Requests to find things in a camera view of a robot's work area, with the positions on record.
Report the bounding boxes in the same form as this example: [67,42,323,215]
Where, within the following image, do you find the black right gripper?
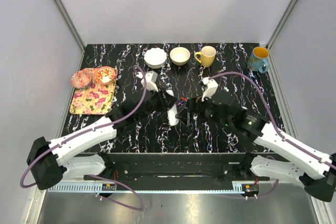
[175,91,232,127]

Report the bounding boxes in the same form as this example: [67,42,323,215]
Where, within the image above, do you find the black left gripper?
[136,85,177,122]

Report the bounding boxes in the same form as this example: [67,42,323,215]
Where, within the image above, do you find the white remote control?
[167,89,179,126]

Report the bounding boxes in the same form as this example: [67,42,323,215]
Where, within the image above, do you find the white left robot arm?
[27,88,177,190]

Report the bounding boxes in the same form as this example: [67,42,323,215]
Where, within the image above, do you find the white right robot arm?
[176,97,335,202]

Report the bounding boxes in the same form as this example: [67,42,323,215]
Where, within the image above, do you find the white scalloped bowl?
[144,48,167,69]

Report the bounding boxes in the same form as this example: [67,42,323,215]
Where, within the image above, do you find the cream round bowl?
[170,47,190,66]

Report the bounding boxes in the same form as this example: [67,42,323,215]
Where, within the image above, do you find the yellow mug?
[194,46,216,67]

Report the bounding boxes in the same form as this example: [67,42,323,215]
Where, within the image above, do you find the orange floral bowl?
[93,66,117,85]

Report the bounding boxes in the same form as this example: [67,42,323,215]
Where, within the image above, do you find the floral rectangular tray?
[69,68,118,114]

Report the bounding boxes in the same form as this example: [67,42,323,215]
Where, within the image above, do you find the blue floral mug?
[247,47,269,73]

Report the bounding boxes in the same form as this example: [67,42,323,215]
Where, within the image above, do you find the red patterned shallow bowl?
[70,69,92,89]

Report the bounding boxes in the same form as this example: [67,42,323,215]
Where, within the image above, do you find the right electronics connector box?
[243,184,259,194]

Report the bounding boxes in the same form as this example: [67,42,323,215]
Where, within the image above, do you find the electronics connector box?
[101,183,117,192]
[243,184,259,194]

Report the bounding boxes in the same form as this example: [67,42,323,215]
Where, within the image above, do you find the left electronics connector box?
[101,183,117,192]

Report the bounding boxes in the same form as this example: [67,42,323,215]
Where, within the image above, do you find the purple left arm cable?
[20,65,148,211]

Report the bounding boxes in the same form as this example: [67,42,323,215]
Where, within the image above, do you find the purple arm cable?
[20,65,148,211]
[209,71,336,200]

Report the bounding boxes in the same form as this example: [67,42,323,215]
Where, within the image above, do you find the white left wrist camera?
[136,71,159,92]

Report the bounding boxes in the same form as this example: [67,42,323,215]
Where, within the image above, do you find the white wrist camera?
[136,71,159,92]
[201,77,218,102]

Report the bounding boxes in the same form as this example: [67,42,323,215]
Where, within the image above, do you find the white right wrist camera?
[201,77,218,102]

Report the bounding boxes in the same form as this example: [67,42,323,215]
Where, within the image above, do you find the aluminium front rail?
[48,178,244,194]

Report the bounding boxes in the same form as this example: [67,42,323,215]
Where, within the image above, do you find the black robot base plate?
[98,153,257,183]

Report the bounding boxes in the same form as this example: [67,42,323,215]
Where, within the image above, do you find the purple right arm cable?
[209,71,336,200]

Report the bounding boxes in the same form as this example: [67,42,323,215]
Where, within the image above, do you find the left aluminium frame post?
[38,0,87,49]

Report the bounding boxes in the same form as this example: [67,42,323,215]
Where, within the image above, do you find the aluminium frame post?
[38,0,87,49]
[266,0,316,49]

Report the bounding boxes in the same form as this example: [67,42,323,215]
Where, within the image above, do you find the right aluminium frame post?
[266,0,316,49]

